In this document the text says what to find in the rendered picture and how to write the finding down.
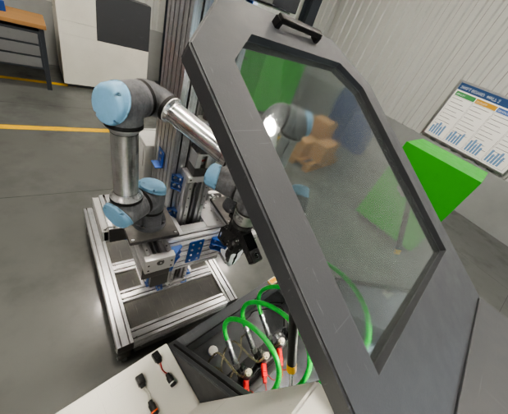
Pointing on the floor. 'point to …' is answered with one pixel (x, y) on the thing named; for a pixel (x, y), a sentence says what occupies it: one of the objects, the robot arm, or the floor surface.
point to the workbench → (15, 36)
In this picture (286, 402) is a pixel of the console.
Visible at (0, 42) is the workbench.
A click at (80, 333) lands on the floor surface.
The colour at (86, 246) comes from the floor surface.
